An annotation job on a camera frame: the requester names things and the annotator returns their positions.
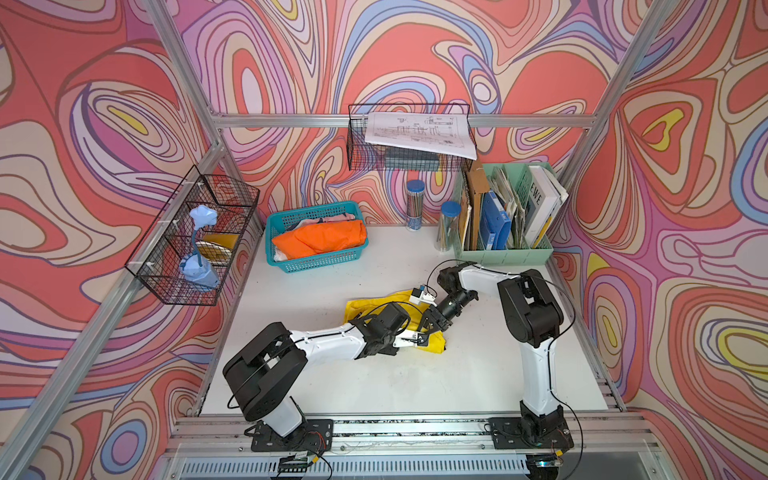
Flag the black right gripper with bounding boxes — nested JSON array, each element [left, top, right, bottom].
[[420, 289, 476, 338]]

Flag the yellow shorts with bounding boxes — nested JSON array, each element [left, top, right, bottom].
[[344, 288, 446, 358]]

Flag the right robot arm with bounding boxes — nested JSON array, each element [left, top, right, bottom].
[[415, 262, 574, 453]]

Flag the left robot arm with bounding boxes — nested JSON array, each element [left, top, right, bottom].
[[222, 301, 428, 439]]

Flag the orange cloth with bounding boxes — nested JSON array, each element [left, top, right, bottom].
[[272, 216, 367, 262]]

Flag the short blue lid pencil tube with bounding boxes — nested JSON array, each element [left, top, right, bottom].
[[435, 201, 461, 252]]

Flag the blue binder folder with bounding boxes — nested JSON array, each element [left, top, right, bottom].
[[480, 191, 512, 250]]

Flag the mint green file organizer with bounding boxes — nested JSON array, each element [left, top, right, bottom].
[[449, 163, 553, 266]]

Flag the tall blue lid pencil tube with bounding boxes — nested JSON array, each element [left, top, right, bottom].
[[406, 179, 426, 231]]

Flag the brown cardboard folder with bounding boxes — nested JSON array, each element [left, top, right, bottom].
[[465, 160, 490, 251]]

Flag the white yellow book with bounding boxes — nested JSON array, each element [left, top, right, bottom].
[[524, 165, 569, 249]]

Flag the yellow round tin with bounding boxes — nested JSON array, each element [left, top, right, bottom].
[[196, 241, 232, 266]]

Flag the white printed paper sheet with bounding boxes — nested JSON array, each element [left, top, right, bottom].
[[364, 112, 477, 161]]

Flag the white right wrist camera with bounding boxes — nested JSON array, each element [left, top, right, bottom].
[[409, 285, 436, 305]]

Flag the black wire wall basket back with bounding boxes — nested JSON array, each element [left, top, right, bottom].
[[346, 100, 478, 172]]

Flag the black wire wall basket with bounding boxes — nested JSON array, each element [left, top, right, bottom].
[[125, 166, 260, 306], [346, 100, 478, 172]]

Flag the black wire wall basket left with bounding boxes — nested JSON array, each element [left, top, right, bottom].
[[125, 166, 260, 306]]

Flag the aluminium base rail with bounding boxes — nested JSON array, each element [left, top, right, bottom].
[[153, 411, 676, 479]]

